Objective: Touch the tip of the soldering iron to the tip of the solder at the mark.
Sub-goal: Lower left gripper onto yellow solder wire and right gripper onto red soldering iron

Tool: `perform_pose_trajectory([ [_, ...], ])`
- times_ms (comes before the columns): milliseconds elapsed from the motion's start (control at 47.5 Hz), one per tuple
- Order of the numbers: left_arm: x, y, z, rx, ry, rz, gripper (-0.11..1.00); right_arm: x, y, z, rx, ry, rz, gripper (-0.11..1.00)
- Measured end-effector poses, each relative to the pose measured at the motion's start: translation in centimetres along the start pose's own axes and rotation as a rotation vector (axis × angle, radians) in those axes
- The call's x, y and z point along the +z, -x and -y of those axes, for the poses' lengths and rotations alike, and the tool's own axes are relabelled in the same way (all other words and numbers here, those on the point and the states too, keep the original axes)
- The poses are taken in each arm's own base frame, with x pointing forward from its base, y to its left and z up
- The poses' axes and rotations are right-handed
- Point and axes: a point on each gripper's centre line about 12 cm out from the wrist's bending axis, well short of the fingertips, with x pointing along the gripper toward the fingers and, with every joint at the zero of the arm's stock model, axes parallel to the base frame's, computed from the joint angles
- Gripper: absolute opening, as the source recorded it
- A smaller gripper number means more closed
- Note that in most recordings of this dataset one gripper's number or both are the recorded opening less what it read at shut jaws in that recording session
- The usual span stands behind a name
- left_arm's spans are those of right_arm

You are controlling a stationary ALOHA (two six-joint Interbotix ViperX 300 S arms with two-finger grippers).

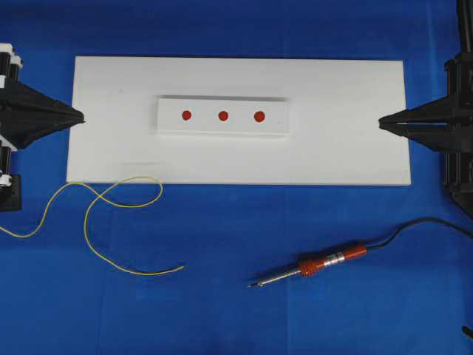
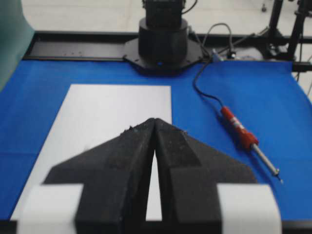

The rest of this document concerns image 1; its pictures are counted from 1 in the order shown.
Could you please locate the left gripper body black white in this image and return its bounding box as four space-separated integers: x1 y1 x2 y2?
0 42 24 186

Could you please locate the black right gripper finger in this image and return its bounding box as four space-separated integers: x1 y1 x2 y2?
379 124 462 152
378 95 460 124

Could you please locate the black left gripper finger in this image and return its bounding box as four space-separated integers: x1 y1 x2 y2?
7 118 84 149
7 80 84 119

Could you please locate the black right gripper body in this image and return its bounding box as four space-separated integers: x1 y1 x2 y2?
444 53 472 192

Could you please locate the yellow solder wire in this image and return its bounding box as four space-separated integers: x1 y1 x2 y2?
0 176 186 277

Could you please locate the orange handled soldering iron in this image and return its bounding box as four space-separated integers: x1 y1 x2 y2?
248 245 367 288

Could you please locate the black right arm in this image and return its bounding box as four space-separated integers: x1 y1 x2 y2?
378 1 472 216

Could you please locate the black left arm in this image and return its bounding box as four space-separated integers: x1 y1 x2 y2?
1 43 84 212

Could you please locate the large white base board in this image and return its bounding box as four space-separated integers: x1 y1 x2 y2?
67 56 411 186

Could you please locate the blue table cloth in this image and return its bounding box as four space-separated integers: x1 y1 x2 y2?
1 1 472 354

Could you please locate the small white raised plate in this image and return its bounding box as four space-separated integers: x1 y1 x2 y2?
157 95 290 138

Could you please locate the black soldering iron cord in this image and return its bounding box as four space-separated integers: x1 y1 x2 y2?
364 217 473 252

